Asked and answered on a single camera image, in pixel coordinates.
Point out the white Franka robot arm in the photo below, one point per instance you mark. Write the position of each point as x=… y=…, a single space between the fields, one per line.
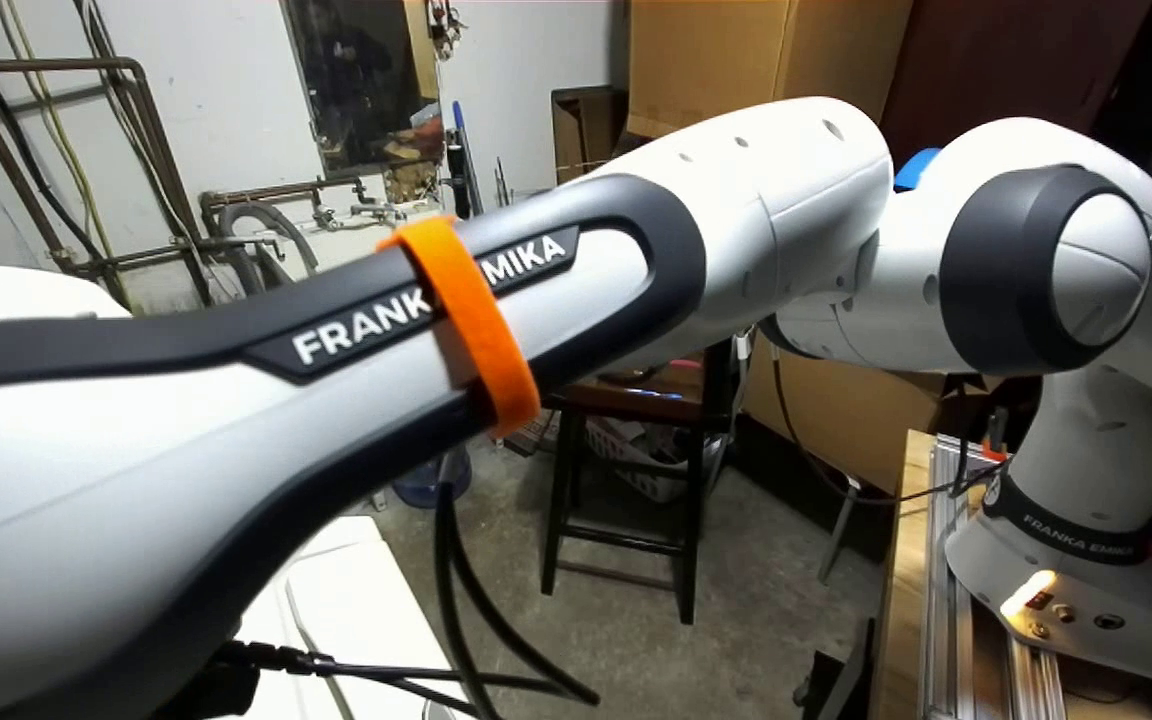
x=201 y=443

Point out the dark wooden stool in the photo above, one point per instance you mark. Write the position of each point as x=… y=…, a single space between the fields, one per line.
x=641 y=400

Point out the white laundry basket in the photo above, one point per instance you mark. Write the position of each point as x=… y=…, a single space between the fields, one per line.
x=641 y=460

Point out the large blue water jug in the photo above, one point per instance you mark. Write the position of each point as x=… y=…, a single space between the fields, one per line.
x=423 y=484

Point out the brown cardboard box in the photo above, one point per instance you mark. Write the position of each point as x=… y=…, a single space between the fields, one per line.
x=843 y=413

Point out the white washer with round panel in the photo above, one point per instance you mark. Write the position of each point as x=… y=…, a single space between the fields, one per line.
x=361 y=600

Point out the large flat cardboard sheet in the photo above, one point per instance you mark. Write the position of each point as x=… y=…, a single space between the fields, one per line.
x=737 y=53

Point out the metal sink faucet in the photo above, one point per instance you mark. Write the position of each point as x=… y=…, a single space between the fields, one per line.
x=247 y=208

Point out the wooden workbench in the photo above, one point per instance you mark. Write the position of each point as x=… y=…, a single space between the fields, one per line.
x=898 y=600

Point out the dark red panel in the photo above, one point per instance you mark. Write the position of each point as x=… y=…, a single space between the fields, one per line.
x=1000 y=53

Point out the small brown wall box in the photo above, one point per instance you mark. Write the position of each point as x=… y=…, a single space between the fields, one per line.
x=590 y=135

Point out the round wall ornament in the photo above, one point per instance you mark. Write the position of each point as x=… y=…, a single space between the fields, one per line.
x=442 y=24

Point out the aluminium rail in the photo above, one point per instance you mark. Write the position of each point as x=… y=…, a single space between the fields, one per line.
x=953 y=641

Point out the metal wall pipes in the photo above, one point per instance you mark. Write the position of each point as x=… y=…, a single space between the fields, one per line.
x=58 y=64

